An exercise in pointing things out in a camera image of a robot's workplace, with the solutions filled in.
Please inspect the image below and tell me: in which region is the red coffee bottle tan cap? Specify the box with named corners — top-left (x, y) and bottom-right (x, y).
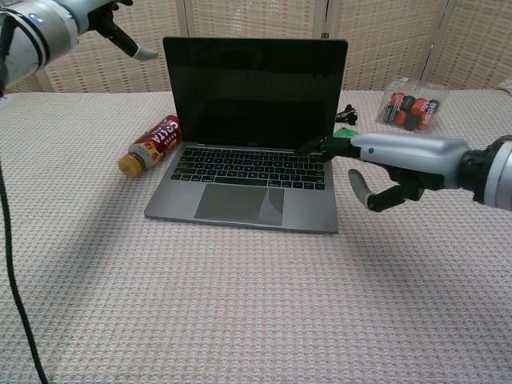
top-left (118, 114), bottom-right (183, 178)

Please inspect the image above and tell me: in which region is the black binder clip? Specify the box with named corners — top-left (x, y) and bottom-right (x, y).
top-left (334, 104), bottom-right (359, 125)

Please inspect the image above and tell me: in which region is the black cable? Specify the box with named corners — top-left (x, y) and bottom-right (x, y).
top-left (0, 159), bottom-right (49, 384)

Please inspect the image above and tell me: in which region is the pink woven tablecloth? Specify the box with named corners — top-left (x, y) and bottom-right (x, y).
top-left (0, 79), bottom-right (512, 384)

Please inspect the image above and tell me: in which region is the woven folding screen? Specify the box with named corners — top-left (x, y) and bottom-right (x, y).
top-left (0, 0), bottom-right (512, 95)

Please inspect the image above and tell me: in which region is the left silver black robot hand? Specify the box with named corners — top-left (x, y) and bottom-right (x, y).
top-left (86, 0), bottom-right (160, 61)

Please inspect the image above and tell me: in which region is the silver laptop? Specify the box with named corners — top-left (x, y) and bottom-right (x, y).
top-left (143, 36), bottom-right (349, 235)

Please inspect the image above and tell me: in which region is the clear bag of batteries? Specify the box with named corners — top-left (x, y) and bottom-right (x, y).
top-left (375, 77), bottom-right (449, 133)

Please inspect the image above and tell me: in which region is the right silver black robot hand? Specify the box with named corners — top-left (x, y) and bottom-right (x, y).
top-left (294, 132), bottom-right (471, 212)

